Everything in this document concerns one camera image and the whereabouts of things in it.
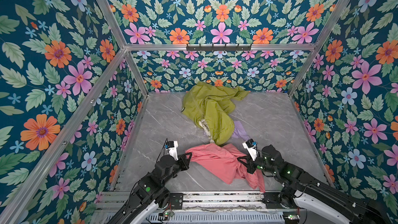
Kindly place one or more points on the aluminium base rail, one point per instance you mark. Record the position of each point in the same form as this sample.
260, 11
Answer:
225, 200

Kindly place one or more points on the white vent grille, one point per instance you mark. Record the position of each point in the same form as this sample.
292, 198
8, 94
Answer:
215, 218

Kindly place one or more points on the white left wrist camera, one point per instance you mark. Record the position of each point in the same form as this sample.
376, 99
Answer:
171, 147

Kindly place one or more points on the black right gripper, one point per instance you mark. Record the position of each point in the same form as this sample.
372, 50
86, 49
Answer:
249, 164

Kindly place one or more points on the black hook rail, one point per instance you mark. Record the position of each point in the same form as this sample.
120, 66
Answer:
218, 47

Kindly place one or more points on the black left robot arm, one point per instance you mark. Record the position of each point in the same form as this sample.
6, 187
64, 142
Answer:
150, 192

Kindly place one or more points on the purple cloth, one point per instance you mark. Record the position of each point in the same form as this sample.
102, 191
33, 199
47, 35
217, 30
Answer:
239, 132

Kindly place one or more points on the aluminium enclosure frame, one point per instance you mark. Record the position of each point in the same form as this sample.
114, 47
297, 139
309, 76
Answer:
29, 188

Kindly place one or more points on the green zip jacket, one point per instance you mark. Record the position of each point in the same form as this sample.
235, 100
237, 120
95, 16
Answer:
209, 107

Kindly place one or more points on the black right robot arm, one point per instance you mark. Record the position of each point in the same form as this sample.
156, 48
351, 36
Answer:
302, 190

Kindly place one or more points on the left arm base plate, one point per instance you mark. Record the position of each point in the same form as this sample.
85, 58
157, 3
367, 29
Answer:
171, 201

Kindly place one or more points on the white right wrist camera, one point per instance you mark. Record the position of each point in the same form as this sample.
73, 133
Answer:
251, 146

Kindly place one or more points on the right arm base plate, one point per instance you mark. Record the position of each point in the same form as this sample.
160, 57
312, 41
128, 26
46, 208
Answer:
278, 200

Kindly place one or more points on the pink cloth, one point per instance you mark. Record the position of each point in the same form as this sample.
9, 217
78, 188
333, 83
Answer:
223, 163

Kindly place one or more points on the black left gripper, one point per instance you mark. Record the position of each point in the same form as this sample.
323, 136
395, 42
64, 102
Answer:
182, 159

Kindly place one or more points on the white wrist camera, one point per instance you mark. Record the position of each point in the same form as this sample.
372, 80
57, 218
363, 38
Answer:
251, 146
171, 147

